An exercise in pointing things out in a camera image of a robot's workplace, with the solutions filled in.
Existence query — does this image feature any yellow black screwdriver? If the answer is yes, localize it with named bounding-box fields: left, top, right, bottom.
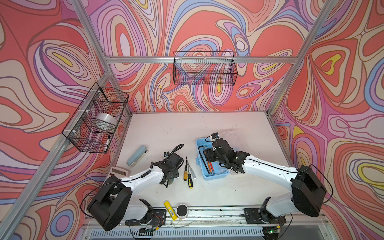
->
left=187, top=161, right=193, bottom=189

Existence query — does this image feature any black wire basket wall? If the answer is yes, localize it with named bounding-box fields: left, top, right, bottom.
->
left=173, top=50, right=238, bottom=86
left=62, top=83, right=129, bottom=154

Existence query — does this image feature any orange black screwdriver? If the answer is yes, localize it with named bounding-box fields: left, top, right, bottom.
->
left=184, top=158, right=188, bottom=181

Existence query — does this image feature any aluminium mounting rail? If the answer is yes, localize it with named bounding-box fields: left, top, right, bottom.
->
left=78, top=206, right=337, bottom=240

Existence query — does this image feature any light blue plastic tool box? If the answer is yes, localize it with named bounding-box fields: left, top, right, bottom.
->
left=196, top=138, right=230, bottom=181

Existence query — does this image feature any black marker in basket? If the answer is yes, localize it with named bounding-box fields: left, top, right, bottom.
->
left=104, top=135, right=111, bottom=153

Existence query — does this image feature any white calculator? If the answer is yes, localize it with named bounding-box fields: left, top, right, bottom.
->
left=108, top=167, right=130, bottom=179

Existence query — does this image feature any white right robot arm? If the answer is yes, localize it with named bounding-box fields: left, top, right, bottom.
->
left=211, top=138, right=327, bottom=223

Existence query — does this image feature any light blue stapler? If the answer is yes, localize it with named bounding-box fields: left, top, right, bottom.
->
left=127, top=145, right=149, bottom=168

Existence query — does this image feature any black white tape roll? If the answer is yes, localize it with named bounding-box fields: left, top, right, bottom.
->
left=176, top=204, right=189, bottom=220

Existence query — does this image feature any grey duct tape roll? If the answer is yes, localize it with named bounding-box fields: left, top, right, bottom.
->
left=95, top=113, right=117, bottom=131

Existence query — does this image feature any silver small screwdriver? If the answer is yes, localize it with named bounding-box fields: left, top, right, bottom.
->
left=188, top=164, right=197, bottom=180

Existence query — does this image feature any black large hex key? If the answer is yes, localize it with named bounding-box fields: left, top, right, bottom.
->
left=202, top=146, right=210, bottom=175

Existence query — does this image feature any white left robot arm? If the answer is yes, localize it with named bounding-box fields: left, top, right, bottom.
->
left=87, top=153, right=184, bottom=232

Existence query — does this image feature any black wire basket left wall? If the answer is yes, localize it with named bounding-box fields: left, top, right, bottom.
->
left=62, top=83, right=129, bottom=154

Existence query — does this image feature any orange handled hex key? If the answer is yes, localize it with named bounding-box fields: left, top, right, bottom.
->
left=207, top=162, right=214, bottom=176

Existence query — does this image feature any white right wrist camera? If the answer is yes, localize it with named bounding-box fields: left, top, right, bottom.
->
left=205, top=133, right=220, bottom=142

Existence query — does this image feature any black wire basket back wall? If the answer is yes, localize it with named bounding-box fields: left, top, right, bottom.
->
left=173, top=50, right=238, bottom=86

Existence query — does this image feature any yellow glue stick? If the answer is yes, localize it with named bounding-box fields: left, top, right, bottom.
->
left=164, top=201, right=178, bottom=221

